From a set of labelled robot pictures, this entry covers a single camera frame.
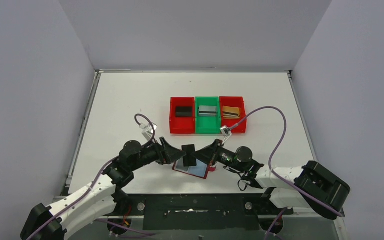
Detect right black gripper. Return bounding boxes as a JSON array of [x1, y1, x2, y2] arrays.
[[191, 138, 247, 172]]

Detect red leather card holder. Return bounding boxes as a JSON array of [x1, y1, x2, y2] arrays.
[[172, 160, 217, 179]]

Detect dark grey card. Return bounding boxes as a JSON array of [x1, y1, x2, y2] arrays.
[[175, 107, 193, 115], [175, 106, 193, 112]]

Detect gold VIP card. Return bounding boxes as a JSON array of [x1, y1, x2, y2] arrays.
[[222, 106, 241, 116]]

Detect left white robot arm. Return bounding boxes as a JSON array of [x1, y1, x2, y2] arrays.
[[20, 137, 187, 240]]

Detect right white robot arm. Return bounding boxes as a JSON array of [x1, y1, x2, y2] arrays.
[[191, 139, 351, 220]]

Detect black credit card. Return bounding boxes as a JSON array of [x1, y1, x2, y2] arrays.
[[175, 112, 193, 118]]

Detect silver credit card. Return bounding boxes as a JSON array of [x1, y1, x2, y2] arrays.
[[198, 105, 217, 117]]

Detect gold credit card in bin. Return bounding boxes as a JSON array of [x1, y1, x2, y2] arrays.
[[222, 111, 241, 119]]

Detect green middle bin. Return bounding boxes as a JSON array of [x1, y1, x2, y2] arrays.
[[195, 96, 222, 134]]

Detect left red bin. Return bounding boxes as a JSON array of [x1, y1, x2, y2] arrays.
[[169, 97, 196, 135]]

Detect red bin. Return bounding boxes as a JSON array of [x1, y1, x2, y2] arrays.
[[218, 96, 248, 135], [169, 97, 196, 135]]

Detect right red bin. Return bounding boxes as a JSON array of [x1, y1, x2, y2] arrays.
[[218, 96, 248, 135]]

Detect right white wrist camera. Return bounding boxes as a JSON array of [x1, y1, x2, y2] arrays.
[[220, 125, 232, 145]]

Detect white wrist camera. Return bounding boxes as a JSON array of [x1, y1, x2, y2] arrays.
[[220, 125, 232, 145], [139, 123, 158, 142]]

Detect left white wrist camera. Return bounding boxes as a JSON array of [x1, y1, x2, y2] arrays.
[[139, 123, 158, 142]]

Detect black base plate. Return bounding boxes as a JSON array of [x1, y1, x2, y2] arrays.
[[105, 193, 281, 231]]

